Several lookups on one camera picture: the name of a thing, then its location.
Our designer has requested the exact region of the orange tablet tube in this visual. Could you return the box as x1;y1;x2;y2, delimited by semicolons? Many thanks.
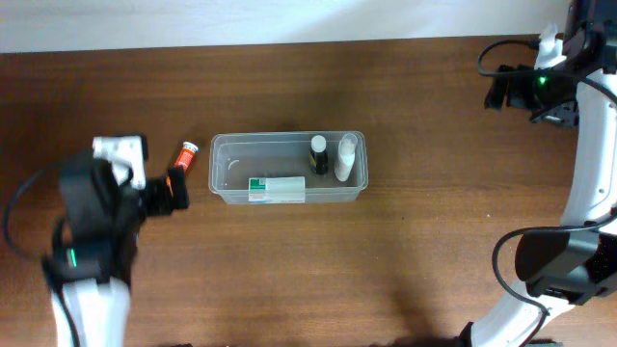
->
172;141;199;174

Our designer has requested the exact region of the clear plastic container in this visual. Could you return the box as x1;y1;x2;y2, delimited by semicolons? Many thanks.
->
208;130;368;204

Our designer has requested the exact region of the white green medicine box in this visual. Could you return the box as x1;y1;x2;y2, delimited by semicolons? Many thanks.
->
249;176;306;204

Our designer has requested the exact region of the dark white-cap bottle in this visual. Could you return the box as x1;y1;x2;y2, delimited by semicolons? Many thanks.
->
309;135;329;175

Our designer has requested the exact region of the white clear-cap bottle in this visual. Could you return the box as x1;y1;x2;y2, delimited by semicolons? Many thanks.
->
335;133;358;182

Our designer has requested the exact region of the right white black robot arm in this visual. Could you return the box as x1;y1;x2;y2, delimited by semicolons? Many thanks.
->
456;0;616;346

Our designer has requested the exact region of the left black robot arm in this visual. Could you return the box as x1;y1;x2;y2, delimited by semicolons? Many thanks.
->
41;151;189;346

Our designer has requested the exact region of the right black camera cable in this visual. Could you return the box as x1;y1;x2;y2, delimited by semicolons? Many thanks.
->
476;38;617;347

